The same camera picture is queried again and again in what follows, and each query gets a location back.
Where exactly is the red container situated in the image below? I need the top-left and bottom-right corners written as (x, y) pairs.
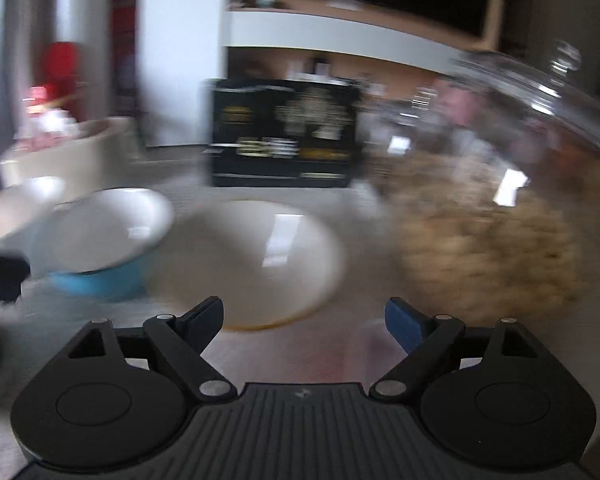
top-left (41, 41), bottom-right (82, 107)

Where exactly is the white shelf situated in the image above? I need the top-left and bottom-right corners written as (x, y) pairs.
top-left (220, 9), bottom-right (481, 72)

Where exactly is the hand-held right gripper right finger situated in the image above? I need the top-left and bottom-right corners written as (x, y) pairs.
top-left (369, 296), bottom-right (540, 402)

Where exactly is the glass jar of beans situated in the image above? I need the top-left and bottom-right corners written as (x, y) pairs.
top-left (367, 50), bottom-right (600, 322)

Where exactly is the black printed box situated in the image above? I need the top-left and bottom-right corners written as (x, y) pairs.
top-left (207, 78), bottom-right (364, 189)

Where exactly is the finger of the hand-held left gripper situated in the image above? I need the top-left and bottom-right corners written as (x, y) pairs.
top-left (0, 252), bottom-right (32, 306)

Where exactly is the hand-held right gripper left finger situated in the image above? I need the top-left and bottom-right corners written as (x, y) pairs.
top-left (67, 296), bottom-right (237, 404)

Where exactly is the white bowl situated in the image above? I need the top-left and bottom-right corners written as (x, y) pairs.
top-left (0, 176), bottom-right (67, 253)

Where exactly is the red wall hanging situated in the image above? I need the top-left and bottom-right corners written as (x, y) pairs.
top-left (110, 0), bottom-right (142, 107)

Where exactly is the blue plate with yellow rim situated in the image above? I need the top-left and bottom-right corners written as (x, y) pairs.
top-left (149, 200), bottom-right (348, 332)

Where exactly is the glass jar of dried strips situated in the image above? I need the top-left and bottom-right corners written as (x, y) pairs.
top-left (364, 80), bottom-right (461, 171)

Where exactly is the cream plastic tub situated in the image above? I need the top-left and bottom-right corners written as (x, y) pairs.
top-left (0, 116), bottom-right (144, 202)

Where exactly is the blue bowl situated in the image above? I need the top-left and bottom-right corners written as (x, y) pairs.
top-left (46, 187), bottom-right (176, 302)

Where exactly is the white lace tablecloth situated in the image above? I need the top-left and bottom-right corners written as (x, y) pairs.
top-left (0, 144), bottom-right (600, 480)

